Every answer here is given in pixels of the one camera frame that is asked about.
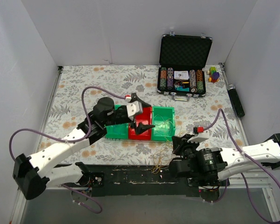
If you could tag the black cylindrical flashlight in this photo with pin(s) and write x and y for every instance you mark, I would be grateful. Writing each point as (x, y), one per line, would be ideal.
(235, 100)

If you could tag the black poker chip case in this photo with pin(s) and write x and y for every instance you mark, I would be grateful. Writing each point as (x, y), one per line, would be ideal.
(181, 53)

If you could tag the green plastic bin right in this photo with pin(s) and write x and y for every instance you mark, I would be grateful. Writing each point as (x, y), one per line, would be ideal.
(164, 120)

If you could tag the colourful toy block train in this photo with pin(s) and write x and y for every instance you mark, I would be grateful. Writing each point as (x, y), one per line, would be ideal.
(213, 75)

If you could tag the teal plastic piece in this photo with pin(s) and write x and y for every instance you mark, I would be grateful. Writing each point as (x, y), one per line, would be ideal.
(182, 89)

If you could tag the floral table mat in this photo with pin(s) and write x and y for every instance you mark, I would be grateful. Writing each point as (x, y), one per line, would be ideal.
(214, 111)

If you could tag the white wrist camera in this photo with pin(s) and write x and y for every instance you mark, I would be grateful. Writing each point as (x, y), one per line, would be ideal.
(200, 135)
(132, 111)

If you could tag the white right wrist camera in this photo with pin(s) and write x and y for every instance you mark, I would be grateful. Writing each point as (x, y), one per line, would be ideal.
(200, 135)

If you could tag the green plastic bin left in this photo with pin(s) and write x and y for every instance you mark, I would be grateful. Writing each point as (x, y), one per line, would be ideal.
(117, 131)

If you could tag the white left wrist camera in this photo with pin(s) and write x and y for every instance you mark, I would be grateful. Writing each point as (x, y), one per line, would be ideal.
(132, 111)

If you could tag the white card deck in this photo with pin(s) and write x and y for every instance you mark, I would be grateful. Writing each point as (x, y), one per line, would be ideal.
(181, 75)

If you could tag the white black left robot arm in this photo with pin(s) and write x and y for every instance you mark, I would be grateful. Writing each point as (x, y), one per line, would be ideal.
(34, 173)

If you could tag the red plastic bin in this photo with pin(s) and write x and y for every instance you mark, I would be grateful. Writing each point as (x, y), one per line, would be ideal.
(146, 119)

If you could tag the green plastic bin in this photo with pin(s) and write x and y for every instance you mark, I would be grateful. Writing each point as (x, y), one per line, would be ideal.
(117, 131)
(164, 120)

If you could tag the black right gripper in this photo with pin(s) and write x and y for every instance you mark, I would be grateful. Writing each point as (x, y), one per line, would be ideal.
(180, 144)

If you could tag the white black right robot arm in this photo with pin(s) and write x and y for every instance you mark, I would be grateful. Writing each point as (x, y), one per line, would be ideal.
(211, 166)

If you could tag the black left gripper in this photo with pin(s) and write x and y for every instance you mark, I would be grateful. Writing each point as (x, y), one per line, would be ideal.
(121, 116)

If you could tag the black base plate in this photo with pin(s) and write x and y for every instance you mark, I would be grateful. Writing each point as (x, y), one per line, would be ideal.
(135, 180)

